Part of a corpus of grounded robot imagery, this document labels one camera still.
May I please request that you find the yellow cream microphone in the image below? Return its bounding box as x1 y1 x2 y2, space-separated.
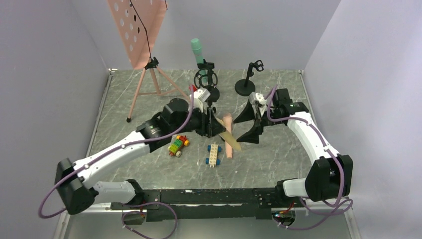
216 118 241 151

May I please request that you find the black round-base mic stand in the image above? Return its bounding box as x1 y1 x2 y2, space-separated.
194 59 220 105

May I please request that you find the black shock-mount tripod stand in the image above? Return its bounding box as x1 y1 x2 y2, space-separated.
194 68 220 113

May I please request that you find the teal green microphone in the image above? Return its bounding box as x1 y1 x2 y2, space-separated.
191 38 208 88

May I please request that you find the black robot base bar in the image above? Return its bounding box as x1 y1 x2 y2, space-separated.
110 187 307 222

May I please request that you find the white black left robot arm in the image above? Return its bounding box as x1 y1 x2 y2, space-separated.
55 98 241 215

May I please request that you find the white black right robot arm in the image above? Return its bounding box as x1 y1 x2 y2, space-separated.
220 88 353 207

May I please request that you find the pink music stand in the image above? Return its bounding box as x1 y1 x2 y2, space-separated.
107 0 189 122

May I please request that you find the pink microphone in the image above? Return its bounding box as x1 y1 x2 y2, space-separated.
222 113 233 159

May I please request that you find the white blue brick car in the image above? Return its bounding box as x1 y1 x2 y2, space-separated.
206 143 222 168

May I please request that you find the red green brick car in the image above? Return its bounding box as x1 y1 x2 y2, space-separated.
168 135 190 157

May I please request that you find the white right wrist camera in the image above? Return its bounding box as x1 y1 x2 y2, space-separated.
248 92 267 109

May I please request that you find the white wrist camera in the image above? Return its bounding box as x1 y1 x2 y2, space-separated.
189 85 211 112
248 92 267 109

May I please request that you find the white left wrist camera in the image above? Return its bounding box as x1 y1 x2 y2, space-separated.
189 85 211 112

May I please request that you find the aluminium table edge rail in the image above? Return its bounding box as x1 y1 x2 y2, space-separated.
85 68 117 158

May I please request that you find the front aluminium rail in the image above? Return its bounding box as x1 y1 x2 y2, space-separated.
38 199 353 218

